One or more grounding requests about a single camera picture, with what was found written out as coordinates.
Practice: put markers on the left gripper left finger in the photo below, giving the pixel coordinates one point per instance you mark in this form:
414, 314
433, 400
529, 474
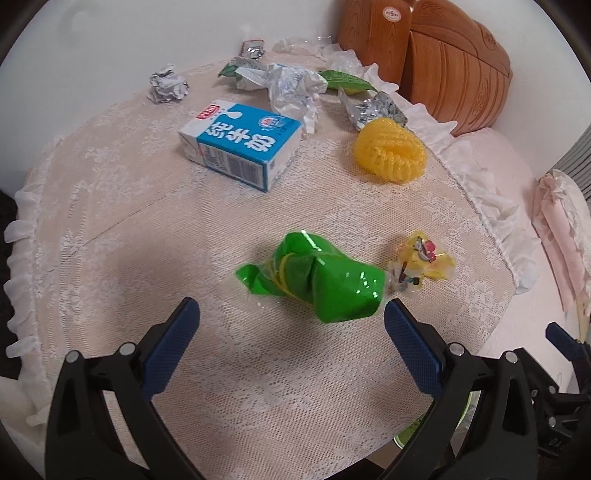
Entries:
82, 442

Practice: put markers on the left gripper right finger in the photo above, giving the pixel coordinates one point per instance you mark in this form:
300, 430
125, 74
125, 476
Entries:
481, 423

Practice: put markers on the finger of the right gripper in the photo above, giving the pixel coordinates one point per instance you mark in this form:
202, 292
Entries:
572, 349

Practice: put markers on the yellow candy wrapper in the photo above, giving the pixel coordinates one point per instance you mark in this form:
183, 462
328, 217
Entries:
417, 259

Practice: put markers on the green plastic wrapper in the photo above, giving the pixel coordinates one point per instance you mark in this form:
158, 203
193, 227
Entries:
310, 268

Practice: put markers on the yellow foam fruit net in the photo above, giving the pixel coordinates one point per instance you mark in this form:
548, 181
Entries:
390, 151

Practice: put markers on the silver foil wrapper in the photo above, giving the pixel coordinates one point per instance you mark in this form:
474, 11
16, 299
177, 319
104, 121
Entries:
379, 106

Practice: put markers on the blue white milk carton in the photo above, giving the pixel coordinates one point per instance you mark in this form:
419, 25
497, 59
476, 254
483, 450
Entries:
245, 143

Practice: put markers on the small paper ball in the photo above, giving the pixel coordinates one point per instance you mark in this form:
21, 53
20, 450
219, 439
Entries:
167, 86

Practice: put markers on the large white wrapper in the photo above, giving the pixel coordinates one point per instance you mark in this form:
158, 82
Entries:
293, 91

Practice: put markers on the clear plastic wrapper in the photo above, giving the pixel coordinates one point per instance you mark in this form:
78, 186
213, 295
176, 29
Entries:
319, 46

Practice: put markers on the small silver red wrapper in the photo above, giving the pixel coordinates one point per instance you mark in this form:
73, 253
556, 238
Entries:
252, 49

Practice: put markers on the green plastic trash basket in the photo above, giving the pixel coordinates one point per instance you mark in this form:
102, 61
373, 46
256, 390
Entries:
402, 439

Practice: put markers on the folded pink quilt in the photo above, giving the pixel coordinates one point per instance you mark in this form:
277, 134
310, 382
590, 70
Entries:
561, 218

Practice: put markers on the grey curtain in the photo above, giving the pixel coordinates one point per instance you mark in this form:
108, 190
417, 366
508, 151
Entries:
576, 163

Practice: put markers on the pink bed sheet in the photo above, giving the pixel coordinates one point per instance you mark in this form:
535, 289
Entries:
504, 187

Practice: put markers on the lace nightstand cover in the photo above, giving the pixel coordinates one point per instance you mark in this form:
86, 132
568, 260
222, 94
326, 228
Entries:
116, 226

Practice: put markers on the wooden headboard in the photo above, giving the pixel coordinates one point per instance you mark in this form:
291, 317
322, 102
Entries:
437, 54

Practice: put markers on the green snack packet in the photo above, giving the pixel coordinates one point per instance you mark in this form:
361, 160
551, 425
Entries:
351, 84

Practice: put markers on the green white crumpled packet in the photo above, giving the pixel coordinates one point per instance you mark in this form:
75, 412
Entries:
249, 74

